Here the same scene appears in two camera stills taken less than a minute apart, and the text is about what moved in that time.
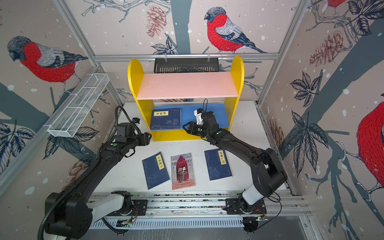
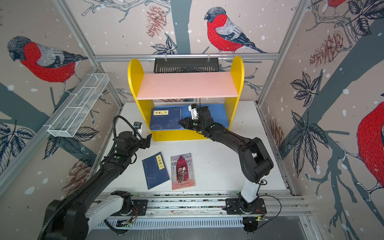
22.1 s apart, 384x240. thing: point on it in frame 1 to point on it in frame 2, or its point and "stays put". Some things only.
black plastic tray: [164, 65] stays put
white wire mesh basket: [72, 113] stays put
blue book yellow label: [217, 164] to [166, 118]
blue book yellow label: [155, 170] stays put
